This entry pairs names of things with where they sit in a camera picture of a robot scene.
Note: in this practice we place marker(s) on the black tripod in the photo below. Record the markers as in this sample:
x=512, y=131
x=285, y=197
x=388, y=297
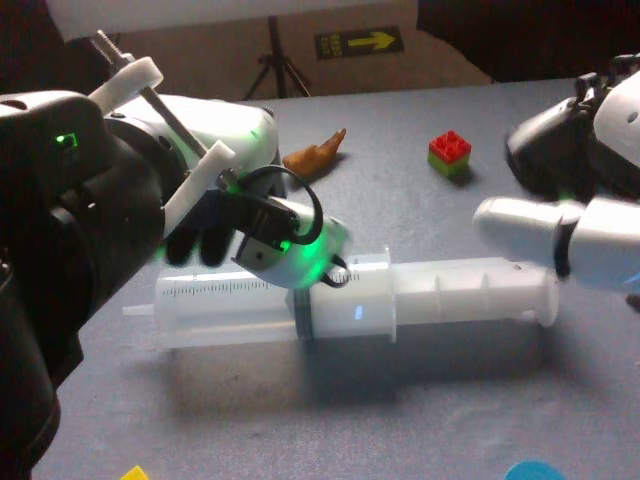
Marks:
x=276, y=50

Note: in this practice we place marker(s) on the orange toy carrot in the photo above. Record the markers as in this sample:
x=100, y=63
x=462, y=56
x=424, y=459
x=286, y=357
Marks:
x=315, y=155

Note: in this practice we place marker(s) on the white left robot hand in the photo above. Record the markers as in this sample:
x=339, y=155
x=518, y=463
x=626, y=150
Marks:
x=225, y=125

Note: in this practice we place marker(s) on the yellow block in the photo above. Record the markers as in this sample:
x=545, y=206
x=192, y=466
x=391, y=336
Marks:
x=136, y=473

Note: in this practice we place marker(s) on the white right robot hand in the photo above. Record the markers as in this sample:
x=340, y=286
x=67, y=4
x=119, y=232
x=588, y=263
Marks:
x=600, y=240

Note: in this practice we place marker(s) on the red and green toy brick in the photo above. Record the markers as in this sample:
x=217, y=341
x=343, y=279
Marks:
x=450, y=150

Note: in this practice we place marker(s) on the large clear plastic syringe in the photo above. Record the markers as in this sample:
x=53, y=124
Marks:
x=450, y=300

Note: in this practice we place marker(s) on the black sign with yellow arrow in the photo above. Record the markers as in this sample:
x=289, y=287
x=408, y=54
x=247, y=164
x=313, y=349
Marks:
x=360, y=42

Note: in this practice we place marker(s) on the blue round disc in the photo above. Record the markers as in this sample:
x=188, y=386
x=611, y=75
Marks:
x=535, y=472

